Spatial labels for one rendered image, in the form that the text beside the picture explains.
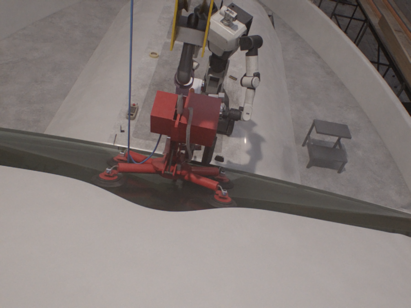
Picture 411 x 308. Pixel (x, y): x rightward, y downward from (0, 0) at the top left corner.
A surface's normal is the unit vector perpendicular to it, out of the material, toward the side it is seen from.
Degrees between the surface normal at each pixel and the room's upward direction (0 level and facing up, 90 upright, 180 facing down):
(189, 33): 90
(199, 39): 90
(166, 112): 17
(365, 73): 90
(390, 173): 0
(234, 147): 0
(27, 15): 90
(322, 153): 0
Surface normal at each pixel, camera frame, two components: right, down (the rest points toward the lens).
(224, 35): -0.30, 0.15
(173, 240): 0.24, -0.89
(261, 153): 0.49, -0.61
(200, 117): 0.15, -0.43
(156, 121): -0.14, 0.87
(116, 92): 0.02, -0.72
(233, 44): 0.15, 0.85
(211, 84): 0.13, -0.19
